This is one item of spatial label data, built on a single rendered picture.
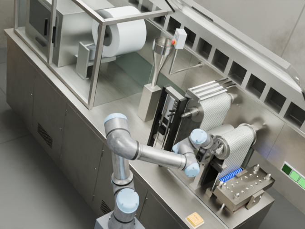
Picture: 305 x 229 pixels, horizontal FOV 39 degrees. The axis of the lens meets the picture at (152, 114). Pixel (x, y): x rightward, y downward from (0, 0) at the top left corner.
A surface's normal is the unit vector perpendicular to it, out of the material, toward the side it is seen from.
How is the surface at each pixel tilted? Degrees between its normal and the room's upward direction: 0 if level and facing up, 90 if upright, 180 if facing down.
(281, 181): 90
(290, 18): 90
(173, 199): 0
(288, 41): 90
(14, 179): 0
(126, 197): 7
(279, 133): 90
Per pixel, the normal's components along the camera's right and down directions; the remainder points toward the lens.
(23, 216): 0.22, -0.77
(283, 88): -0.75, 0.26
